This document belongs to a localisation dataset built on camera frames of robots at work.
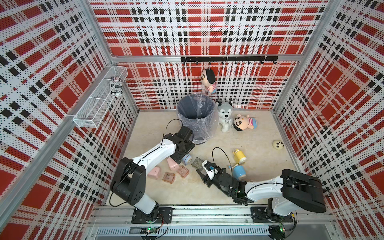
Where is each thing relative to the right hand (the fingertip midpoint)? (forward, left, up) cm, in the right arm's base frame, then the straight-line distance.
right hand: (203, 165), depth 79 cm
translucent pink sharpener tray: (-2, +20, -12) cm, 23 cm away
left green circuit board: (-27, +29, -13) cm, 42 cm away
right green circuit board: (-28, -33, -8) cm, 44 cm away
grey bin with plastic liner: (+34, +2, +5) cm, 35 cm away
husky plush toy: (+33, -15, +4) cm, 37 cm away
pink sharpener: (+2, +17, -4) cm, 18 cm away
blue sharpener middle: (-2, -20, -6) cm, 21 cm away
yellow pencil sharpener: (+8, -21, -5) cm, 23 cm away
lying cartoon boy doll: (+33, -28, -4) cm, 43 cm away
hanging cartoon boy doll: (+47, -3, +22) cm, 52 cm away
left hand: (+10, +8, -3) cm, 13 cm away
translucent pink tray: (+2, +13, -11) cm, 17 cm away
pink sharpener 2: (-2, +27, -4) cm, 27 cm away
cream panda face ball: (+18, -49, -9) cm, 53 cm away
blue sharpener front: (+6, +10, -4) cm, 12 cm away
